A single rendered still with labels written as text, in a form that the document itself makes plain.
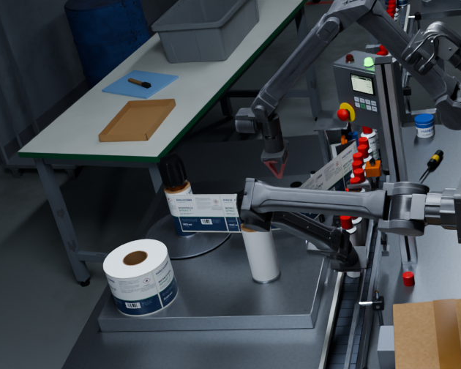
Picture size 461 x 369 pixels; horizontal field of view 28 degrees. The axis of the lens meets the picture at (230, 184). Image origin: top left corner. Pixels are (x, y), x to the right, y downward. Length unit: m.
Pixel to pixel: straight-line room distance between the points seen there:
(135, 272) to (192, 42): 2.16
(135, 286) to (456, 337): 1.04
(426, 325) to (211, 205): 1.04
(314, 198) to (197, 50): 2.76
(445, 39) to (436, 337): 0.66
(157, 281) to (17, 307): 2.03
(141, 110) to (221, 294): 1.71
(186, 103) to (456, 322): 2.41
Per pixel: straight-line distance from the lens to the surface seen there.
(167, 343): 2.76
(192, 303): 2.80
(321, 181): 2.97
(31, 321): 4.58
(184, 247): 3.05
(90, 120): 4.41
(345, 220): 2.65
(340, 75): 2.65
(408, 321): 2.19
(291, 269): 2.84
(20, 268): 5.02
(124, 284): 2.76
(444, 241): 2.95
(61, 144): 4.25
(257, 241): 2.72
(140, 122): 4.23
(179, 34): 4.71
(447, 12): 4.59
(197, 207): 3.00
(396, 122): 2.61
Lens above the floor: 2.50
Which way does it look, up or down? 29 degrees down
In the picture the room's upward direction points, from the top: 14 degrees counter-clockwise
